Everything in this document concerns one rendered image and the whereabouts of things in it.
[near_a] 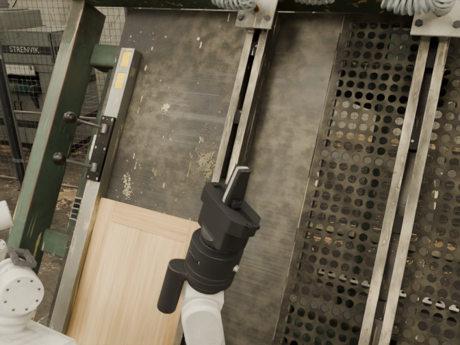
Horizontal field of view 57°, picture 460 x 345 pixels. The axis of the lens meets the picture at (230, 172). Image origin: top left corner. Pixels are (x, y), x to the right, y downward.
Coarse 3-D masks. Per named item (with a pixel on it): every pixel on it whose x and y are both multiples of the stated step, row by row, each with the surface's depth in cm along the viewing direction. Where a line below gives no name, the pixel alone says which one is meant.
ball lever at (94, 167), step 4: (60, 152) 120; (56, 156) 118; (60, 156) 119; (64, 156) 120; (56, 160) 118; (60, 160) 119; (64, 160) 120; (68, 160) 121; (72, 160) 122; (56, 164) 119; (60, 164) 119; (76, 164) 123; (80, 164) 123; (84, 164) 124; (88, 164) 125; (92, 164) 125; (96, 164) 125; (92, 168) 125; (96, 168) 125
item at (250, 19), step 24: (264, 0) 107; (240, 24) 108; (264, 24) 106; (264, 48) 109; (240, 72) 110; (264, 72) 112; (240, 96) 110; (240, 120) 108; (240, 144) 107; (216, 168) 108
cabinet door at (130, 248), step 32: (96, 224) 126; (128, 224) 122; (160, 224) 118; (192, 224) 114; (96, 256) 125; (128, 256) 121; (160, 256) 117; (96, 288) 123; (128, 288) 119; (160, 288) 115; (96, 320) 121; (128, 320) 117; (160, 320) 114
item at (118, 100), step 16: (128, 48) 130; (128, 64) 129; (128, 80) 129; (112, 96) 129; (128, 96) 130; (112, 112) 128; (112, 144) 128; (112, 160) 129; (96, 192) 126; (80, 208) 127; (96, 208) 126; (80, 224) 126; (80, 240) 125; (80, 256) 124; (64, 272) 125; (80, 272) 125; (64, 288) 125; (64, 304) 124; (64, 320) 123
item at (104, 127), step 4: (68, 112) 120; (72, 112) 120; (64, 116) 119; (68, 116) 119; (72, 116) 120; (76, 116) 121; (64, 120) 120; (68, 120) 119; (72, 120) 120; (76, 120) 121; (80, 120) 122; (84, 120) 123; (68, 124) 120; (72, 124) 121; (84, 124) 123; (88, 124) 124; (92, 124) 124; (104, 124) 126; (100, 128) 126; (104, 128) 126; (104, 132) 126
